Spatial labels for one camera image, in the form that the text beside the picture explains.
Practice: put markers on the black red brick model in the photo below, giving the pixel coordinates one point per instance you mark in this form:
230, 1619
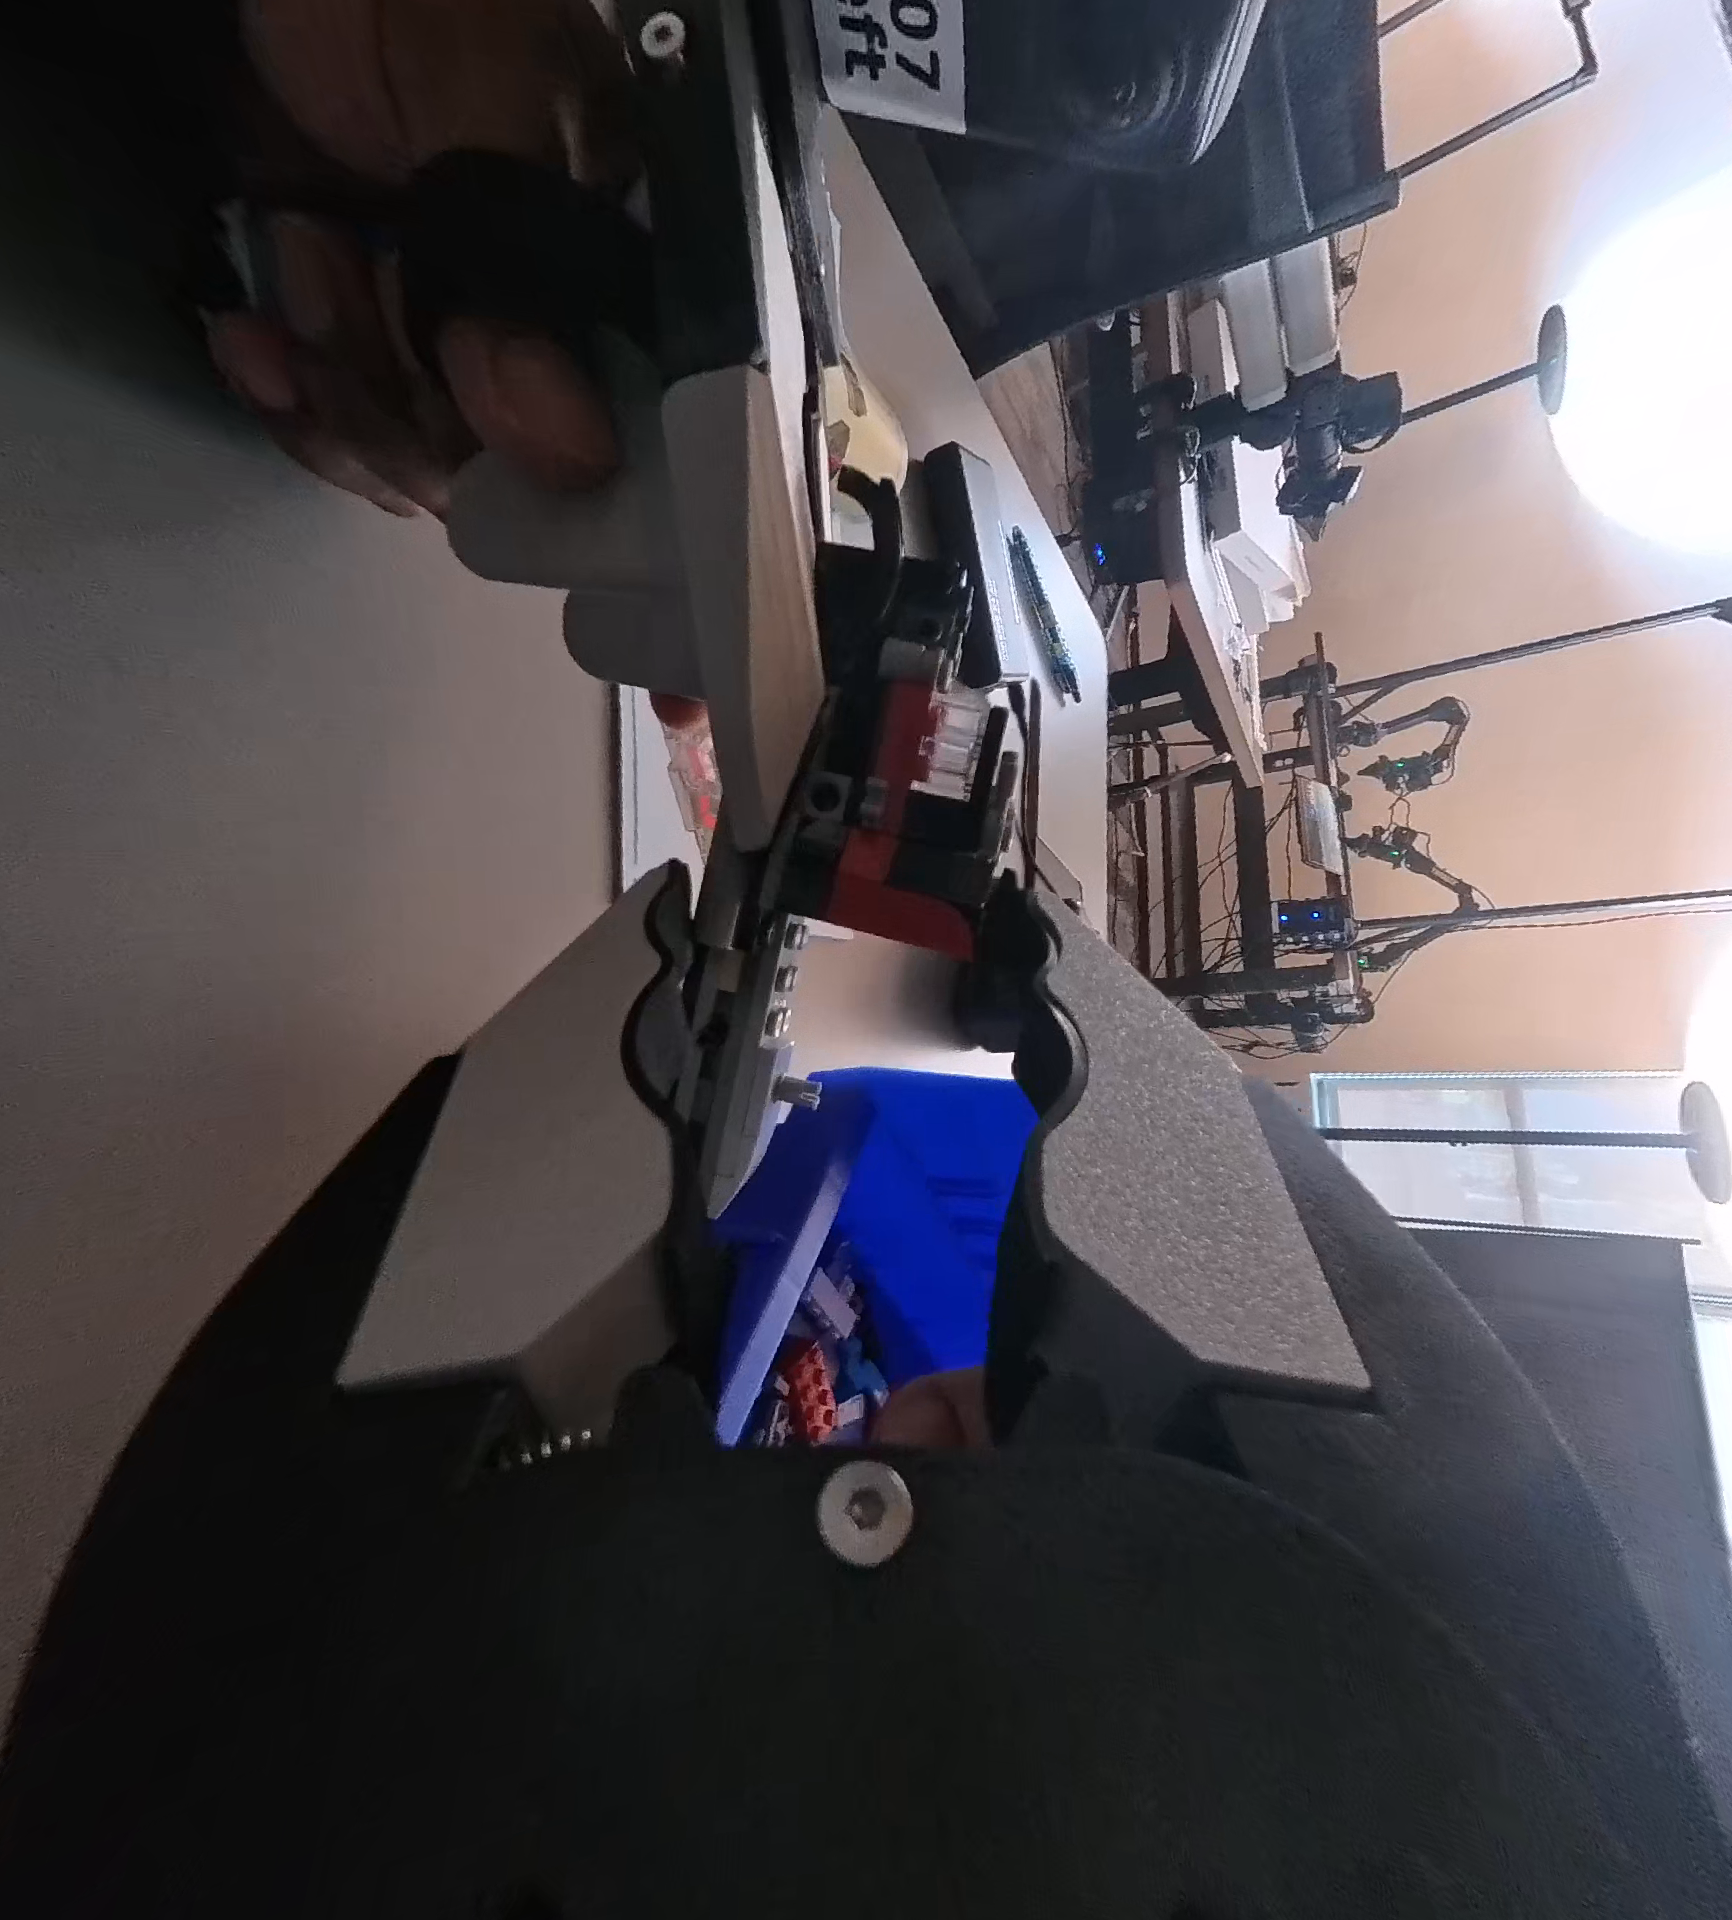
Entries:
897, 884

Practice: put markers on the small black robot arm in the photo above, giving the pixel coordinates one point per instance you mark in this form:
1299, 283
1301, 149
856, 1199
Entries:
1414, 862
1414, 743

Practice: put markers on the pile of loose bricks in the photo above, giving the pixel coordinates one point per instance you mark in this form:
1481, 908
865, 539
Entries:
820, 1380

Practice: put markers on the person's left hand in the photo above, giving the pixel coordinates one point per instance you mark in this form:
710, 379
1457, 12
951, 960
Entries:
356, 404

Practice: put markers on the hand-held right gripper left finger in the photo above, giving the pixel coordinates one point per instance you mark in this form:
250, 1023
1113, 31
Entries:
520, 1185

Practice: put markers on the black flat box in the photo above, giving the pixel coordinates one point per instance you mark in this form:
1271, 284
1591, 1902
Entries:
974, 555

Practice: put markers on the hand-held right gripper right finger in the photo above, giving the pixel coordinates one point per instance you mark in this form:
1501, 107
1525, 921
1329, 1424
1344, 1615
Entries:
1180, 1201

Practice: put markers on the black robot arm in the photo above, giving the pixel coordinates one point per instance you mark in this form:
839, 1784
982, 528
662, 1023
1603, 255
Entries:
1325, 443

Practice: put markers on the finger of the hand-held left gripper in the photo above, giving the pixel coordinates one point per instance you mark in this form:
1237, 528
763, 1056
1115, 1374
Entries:
746, 601

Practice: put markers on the dark patterned strip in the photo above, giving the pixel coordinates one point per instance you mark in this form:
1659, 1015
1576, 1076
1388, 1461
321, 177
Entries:
1043, 608

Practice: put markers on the wooden work table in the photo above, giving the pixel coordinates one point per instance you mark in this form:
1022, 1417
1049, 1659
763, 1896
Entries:
1205, 661

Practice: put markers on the black pole lamp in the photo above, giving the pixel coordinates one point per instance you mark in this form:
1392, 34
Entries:
1557, 361
1707, 1141

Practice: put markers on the white cardboard box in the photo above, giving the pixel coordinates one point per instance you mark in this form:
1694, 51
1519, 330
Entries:
1256, 563

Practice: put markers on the blue plastic bin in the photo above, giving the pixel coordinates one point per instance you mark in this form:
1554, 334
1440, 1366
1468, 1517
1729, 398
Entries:
927, 1185

